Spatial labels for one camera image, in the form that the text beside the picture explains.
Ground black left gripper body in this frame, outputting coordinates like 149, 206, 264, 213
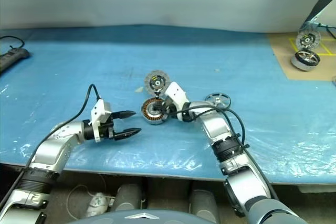
100, 120, 117, 141

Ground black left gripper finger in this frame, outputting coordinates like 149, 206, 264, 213
113, 127, 142, 141
111, 110, 137, 121

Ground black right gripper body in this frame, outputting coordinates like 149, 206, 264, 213
160, 97, 182, 116

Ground motor housing with copper windings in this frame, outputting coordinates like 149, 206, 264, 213
141, 98, 172, 126

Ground round silver motor lid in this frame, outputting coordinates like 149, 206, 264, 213
144, 69, 171, 99

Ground silver spoked rotor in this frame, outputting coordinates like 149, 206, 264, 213
204, 92, 232, 110

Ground spare motor housing with rotor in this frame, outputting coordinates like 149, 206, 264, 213
290, 50, 322, 72

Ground spare round motor lid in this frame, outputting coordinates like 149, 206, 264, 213
295, 30, 321, 51

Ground blue plastic table sheet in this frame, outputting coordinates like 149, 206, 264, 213
0, 24, 336, 186

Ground dark rounded grey shape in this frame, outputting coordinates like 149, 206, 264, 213
114, 183, 144, 212
188, 188, 219, 220

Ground grey robot torso with emblem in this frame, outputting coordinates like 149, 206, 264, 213
67, 209, 203, 224

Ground black power strip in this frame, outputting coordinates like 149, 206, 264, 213
0, 47, 31, 74

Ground brown cardboard sheet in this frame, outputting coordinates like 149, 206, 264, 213
267, 31, 336, 82

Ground dark grey slanted stand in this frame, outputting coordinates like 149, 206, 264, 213
303, 0, 336, 27

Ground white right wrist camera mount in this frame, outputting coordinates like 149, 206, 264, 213
163, 81, 191, 112

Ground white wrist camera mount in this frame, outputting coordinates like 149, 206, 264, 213
90, 99, 113, 144
163, 81, 191, 112

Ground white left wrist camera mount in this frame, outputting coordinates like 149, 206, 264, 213
90, 99, 113, 144

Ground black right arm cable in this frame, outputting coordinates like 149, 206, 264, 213
169, 106, 281, 204

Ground white face mask with string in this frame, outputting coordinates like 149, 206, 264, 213
66, 184, 117, 220

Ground black power strip cable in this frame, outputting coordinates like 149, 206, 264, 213
0, 35, 25, 51

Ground thin black background cable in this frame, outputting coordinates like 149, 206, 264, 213
316, 21, 336, 40

